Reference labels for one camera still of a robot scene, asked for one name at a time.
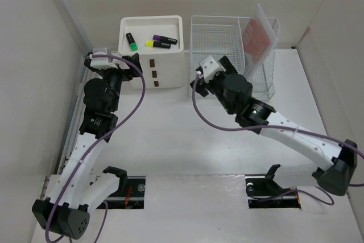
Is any green highlighter marker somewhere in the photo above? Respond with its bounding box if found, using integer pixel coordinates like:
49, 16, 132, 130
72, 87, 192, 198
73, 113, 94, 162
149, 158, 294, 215
126, 32, 138, 51

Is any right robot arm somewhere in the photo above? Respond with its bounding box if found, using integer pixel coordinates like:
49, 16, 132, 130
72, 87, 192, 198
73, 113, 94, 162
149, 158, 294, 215
190, 56, 361, 196

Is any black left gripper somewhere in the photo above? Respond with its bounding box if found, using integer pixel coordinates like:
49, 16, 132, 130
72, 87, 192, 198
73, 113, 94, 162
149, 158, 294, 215
98, 53, 141, 112

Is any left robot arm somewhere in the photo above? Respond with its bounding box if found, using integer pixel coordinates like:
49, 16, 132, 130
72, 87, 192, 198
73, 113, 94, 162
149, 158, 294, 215
32, 51, 146, 242

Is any white drawer organizer body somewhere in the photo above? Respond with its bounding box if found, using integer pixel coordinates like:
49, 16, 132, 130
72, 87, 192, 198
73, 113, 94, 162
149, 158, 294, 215
118, 15, 186, 89

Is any clear mesh document pouch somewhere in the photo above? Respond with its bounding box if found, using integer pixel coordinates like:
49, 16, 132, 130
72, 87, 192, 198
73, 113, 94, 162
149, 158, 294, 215
242, 4, 278, 80

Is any aluminium rail frame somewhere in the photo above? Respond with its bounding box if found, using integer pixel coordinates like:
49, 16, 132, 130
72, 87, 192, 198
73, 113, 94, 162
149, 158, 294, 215
53, 48, 96, 174

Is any white wire mesh file rack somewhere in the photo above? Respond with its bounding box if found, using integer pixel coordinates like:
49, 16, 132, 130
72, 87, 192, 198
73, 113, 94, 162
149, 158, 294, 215
189, 15, 276, 102

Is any white drawer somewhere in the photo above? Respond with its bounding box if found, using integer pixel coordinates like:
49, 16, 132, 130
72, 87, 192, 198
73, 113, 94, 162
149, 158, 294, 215
122, 53, 184, 71
130, 79, 183, 89
143, 69, 183, 81

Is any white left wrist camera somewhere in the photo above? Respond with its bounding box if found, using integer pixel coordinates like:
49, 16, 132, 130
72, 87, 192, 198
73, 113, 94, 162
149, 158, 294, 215
84, 47, 117, 71

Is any white top drawer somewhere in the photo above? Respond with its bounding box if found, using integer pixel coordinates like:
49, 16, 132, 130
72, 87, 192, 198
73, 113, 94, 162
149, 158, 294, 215
122, 53, 184, 71

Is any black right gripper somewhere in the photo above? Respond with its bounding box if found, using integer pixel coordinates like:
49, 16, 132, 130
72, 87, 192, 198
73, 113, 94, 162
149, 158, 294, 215
191, 55, 237, 115

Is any white bottom drawer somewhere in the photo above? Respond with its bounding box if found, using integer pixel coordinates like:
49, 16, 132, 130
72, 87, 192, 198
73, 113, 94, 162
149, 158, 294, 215
130, 79, 183, 89

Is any yellow highlighter marker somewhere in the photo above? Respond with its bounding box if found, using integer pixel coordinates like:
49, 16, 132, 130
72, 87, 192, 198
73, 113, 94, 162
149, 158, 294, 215
145, 40, 171, 49

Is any purple highlighter marker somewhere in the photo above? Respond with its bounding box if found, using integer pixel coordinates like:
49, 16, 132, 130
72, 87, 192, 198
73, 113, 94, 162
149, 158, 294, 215
153, 35, 178, 45

